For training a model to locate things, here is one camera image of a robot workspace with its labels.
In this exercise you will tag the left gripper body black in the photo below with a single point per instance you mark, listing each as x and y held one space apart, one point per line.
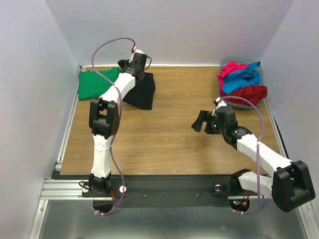
125 63

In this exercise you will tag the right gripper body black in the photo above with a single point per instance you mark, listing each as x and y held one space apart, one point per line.
208 122

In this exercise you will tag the black t shirt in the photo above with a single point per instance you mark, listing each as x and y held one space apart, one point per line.
142 94

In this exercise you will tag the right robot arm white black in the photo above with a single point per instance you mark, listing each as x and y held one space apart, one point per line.
288 183

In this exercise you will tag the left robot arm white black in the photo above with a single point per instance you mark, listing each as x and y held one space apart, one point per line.
104 120

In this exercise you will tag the red t shirt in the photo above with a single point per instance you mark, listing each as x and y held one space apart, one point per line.
253 93

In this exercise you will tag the blue t shirt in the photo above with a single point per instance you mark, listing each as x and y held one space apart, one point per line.
241 78

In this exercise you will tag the folded green t shirt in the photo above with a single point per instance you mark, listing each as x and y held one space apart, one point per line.
92 85

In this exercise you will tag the pink t shirt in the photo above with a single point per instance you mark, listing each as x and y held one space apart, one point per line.
231 67

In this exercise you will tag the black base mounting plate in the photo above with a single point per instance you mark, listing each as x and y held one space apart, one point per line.
168 191

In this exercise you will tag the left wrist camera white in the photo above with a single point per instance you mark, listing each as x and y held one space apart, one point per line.
134 53

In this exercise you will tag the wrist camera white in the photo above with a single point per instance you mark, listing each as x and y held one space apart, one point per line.
218 102
134 53

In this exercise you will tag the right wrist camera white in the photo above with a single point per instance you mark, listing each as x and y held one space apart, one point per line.
218 102

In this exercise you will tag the aluminium frame rail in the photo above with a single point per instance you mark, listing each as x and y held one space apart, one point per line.
63 189

